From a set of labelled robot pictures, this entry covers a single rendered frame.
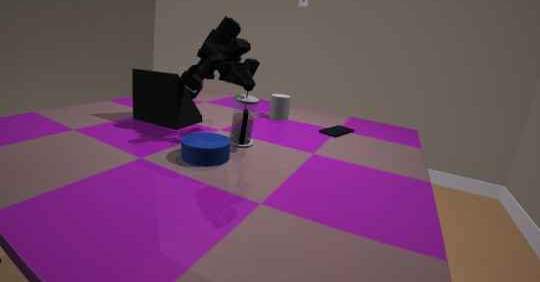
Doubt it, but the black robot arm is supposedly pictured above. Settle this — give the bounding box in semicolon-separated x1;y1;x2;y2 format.
180;16;250;99

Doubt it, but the white cylinder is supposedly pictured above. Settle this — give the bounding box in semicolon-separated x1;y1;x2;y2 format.
269;94;291;121

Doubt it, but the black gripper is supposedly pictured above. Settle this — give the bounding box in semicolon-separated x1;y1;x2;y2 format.
202;47;259;87

